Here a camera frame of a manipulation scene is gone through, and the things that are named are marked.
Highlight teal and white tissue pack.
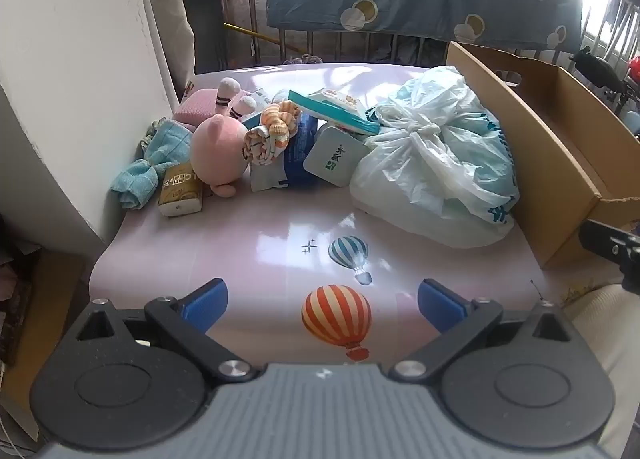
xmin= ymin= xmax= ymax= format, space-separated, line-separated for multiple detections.
xmin=289 ymin=88 xmax=382 ymax=136

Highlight blue wipes packet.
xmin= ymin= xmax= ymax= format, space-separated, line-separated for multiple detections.
xmin=282 ymin=114 xmax=321 ymax=187

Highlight pink plush toy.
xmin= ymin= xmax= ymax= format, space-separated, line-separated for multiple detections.
xmin=172 ymin=76 xmax=258 ymax=197

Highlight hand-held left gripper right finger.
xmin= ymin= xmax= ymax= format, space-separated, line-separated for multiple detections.
xmin=389 ymin=278 xmax=573 ymax=384

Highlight cream padded furniture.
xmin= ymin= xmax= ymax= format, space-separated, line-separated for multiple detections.
xmin=0 ymin=0 xmax=176 ymax=250

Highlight tied white plastic bag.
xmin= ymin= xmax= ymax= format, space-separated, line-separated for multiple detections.
xmin=349 ymin=66 xmax=518 ymax=248

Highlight cardboard box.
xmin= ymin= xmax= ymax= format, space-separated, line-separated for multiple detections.
xmin=445 ymin=40 xmax=640 ymax=269

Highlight white packet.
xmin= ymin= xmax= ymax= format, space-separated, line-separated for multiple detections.
xmin=249 ymin=162 xmax=291 ymax=192

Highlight black equipment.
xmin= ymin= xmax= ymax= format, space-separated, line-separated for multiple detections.
xmin=570 ymin=46 xmax=631 ymax=100

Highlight yellow stick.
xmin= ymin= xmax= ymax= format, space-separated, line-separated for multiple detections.
xmin=222 ymin=23 xmax=283 ymax=46

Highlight grey lidded cup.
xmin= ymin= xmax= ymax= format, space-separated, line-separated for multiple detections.
xmin=302 ymin=122 xmax=366 ymax=188

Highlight gold tissue packet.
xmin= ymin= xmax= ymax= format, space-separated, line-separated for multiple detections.
xmin=159 ymin=162 xmax=203 ymax=217

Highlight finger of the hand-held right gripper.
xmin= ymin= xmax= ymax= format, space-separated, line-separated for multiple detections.
xmin=579 ymin=219 xmax=640 ymax=296

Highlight light blue waffle cloth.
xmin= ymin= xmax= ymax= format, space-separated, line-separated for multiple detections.
xmin=111 ymin=119 xmax=193 ymax=210

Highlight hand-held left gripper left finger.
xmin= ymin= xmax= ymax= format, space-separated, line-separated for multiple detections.
xmin=75 ymin=278 xmax=261 ymax=382

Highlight orange striped socks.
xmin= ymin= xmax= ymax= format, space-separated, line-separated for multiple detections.
xmin=242 ymin=102 xmax=303 ymax=167

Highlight metal railing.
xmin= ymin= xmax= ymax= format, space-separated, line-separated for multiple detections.
xmin=220 ymin=0 xmax=451 ymax=65

